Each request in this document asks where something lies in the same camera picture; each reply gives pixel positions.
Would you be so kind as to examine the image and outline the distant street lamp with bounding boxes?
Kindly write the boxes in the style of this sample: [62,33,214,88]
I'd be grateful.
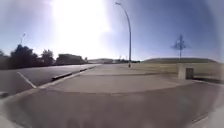
[19,32,27,46]

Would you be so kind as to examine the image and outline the row of concrete kerb stops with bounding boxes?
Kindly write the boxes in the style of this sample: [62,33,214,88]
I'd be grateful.
[51,66,96,82]

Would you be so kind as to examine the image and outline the group of dark trees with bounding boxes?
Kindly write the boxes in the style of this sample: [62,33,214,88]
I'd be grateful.
[0,44,56,70]

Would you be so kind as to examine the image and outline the small concrete block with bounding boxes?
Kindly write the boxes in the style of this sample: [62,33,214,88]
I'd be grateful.
[177,63,195,81]

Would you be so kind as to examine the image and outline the low grassy hill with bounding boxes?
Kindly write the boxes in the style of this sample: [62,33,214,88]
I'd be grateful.
[141,57,219,65]

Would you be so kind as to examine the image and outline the small thin tree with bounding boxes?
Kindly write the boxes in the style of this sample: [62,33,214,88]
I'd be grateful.
[170,34,188,60]

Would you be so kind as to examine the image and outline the dark building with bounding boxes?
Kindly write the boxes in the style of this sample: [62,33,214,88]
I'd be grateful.
[55,53,86,66]

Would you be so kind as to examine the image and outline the tall curved street lamp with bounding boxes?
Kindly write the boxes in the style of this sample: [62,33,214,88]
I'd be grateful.
[115,1,133,68]

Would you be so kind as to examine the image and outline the distant low buildings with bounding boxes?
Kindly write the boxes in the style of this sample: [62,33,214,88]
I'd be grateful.
[88,58,141,64]

